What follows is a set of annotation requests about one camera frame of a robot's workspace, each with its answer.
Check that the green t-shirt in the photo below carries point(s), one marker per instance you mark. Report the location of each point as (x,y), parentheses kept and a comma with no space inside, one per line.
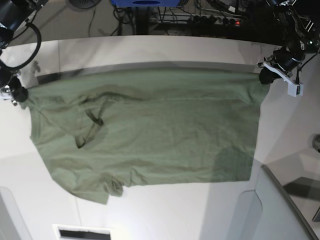
(97,134)

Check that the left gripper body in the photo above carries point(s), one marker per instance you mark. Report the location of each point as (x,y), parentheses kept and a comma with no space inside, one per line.
(286,59)

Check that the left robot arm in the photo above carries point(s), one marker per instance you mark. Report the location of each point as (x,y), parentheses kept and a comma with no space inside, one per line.
(301,45)

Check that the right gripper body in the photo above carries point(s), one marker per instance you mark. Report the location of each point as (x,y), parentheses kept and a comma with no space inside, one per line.
(9,82)

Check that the black power strip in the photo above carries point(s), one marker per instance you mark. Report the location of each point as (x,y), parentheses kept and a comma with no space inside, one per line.
(211,20)

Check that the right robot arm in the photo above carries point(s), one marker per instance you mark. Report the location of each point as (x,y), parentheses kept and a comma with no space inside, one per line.
(15,14)

